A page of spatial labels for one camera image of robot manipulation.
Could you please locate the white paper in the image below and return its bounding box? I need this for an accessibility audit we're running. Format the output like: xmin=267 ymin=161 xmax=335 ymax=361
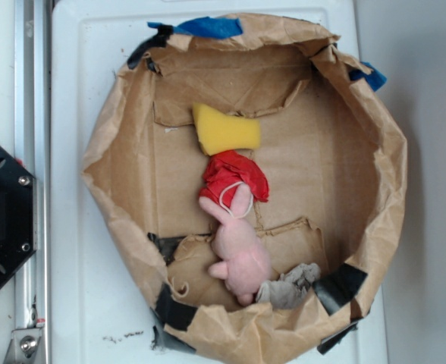
xmin=256 ymin=263 xmax=321 ymax=309

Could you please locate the red crumpled paper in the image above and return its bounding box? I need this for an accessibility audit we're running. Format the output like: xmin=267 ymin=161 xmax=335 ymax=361
xmin=199 ymin=150 xmax=269 ymax=208

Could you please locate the yellow sponge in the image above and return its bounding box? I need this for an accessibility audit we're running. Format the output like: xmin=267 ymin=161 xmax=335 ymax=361
xmin=192 ymin=103 xmax=261 ymax=155

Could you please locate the pink plush bunny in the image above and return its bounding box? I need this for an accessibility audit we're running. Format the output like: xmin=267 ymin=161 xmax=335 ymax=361
xmin=199 ymin=183 xmax=272 ymax=306

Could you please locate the brown paper bag bin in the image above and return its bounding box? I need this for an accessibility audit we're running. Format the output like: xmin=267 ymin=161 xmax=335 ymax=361
xmin=82 ymin=13 xmax=407 ymax=363

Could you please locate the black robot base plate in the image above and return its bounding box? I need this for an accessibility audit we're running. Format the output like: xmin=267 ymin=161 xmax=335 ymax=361
xmin=0 ymin=146 xmax=35 ymax=290

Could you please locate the aluminium frame rail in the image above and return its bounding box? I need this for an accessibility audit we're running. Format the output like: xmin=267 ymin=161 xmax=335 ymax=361
xmin=13 ymin=0 xmax=52 ymax=330

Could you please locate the metal corner bracket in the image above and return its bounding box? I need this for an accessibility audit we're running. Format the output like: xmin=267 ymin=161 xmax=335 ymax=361
xmin=3 ymin=328 xmax=42 ymax=364

